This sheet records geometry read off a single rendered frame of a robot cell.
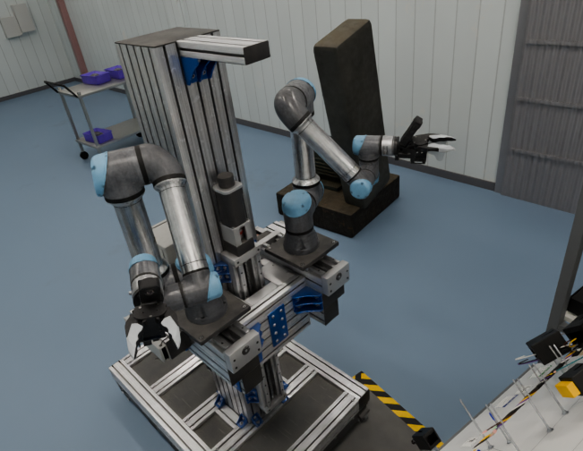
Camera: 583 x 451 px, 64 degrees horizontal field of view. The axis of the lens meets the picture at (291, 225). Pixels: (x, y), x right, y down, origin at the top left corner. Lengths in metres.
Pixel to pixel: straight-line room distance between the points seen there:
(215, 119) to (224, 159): 0.16
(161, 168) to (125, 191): 0.12
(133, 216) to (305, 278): 0.80
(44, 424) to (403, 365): 2.15
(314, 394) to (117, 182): 1.65
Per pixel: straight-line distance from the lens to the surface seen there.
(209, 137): 1.66
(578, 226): 1.63
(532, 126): 4.41
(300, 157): 1.85
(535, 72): 4.29
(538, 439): 1.40
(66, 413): 3.27
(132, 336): 1.05
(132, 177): 1.36
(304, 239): 1.86
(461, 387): 2.93
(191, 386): 2.78
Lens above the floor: 2.26
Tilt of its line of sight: 32 degrees down
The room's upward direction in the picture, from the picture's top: 7 degrees counter-clockwise
